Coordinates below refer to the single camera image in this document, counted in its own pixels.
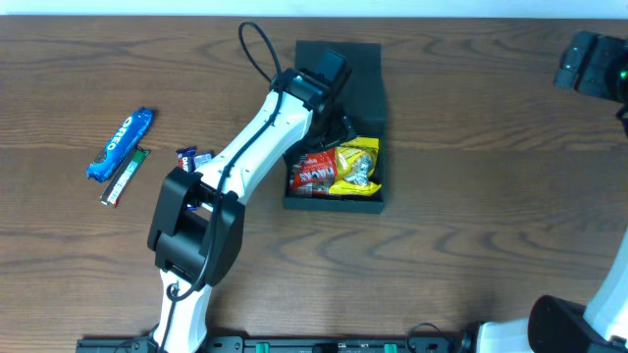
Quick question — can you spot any green red wafer bar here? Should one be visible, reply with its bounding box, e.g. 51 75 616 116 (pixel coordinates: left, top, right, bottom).
100 146 150 208

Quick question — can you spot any blue Oreo cookie pack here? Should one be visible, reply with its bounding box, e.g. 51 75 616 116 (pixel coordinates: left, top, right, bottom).
86 108 153 182

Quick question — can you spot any Dairy Milk chocolate bar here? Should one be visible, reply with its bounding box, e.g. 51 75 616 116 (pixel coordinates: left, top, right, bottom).
176 146 196 173

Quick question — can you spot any yellow Hacks candy bag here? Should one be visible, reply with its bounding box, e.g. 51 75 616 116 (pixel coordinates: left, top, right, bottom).
328 136 381 197

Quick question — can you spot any small blue candy box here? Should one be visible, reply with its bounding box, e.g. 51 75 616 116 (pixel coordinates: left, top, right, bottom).
193 151 214 170

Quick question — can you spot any red Hacks candy bag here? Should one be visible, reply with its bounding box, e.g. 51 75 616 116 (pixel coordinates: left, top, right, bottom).
289 148 338 189

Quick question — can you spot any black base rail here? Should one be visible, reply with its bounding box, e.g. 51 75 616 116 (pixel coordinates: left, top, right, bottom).
75 335 474 353

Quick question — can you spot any dark green gift box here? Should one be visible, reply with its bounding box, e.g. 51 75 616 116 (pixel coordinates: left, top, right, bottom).
283 40 389 214

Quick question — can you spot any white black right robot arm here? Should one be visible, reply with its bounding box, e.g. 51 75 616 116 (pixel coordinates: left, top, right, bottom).
453 31 627 353

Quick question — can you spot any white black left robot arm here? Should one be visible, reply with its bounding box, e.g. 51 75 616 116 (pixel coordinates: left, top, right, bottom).
147 49 354 352

